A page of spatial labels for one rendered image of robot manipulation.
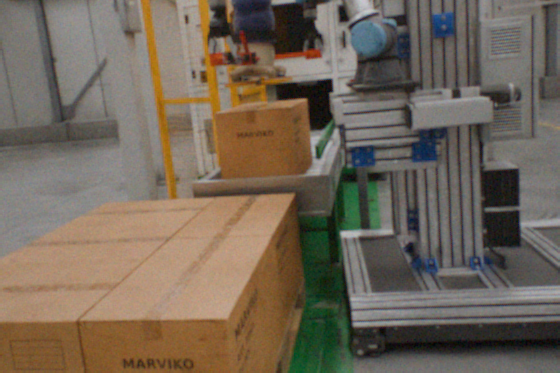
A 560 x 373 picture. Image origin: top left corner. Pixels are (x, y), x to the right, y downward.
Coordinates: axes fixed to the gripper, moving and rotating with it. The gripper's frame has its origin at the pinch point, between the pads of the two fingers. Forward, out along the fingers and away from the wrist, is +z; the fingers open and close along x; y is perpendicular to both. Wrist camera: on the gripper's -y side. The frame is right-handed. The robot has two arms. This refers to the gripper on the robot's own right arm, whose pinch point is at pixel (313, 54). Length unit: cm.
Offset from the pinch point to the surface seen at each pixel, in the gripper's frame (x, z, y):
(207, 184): -53, 62, 54
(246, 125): -31, 34, 48
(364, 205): 24, 91, -3
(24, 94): -780, 2, -755
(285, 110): -10, 27, 49
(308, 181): -1, 63, 54
